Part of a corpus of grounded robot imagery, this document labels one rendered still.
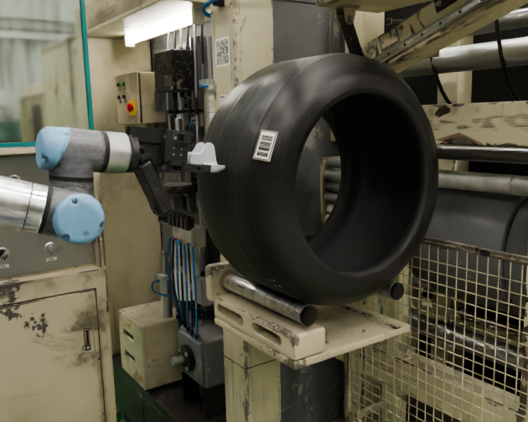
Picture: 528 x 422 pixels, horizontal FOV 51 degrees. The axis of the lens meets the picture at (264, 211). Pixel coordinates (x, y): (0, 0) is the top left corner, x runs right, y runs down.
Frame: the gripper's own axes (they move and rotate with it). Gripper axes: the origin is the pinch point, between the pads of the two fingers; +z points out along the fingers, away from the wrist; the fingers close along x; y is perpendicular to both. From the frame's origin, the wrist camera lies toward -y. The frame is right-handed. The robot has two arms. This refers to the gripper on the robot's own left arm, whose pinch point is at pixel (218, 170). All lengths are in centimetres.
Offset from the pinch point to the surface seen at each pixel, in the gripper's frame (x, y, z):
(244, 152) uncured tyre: -5.8, 3.9, 2.3
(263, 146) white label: -10.1, 5.4, 3.9
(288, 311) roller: -4.4, -30.4, 17.9
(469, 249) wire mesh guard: -16, -16, 65
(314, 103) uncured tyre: -12.0, 14.9, 14.2
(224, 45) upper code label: 33.0, 32.3, 18.0
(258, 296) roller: 7.8, -30.2, 17.9
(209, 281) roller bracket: 25.5, -30.4, 14.3
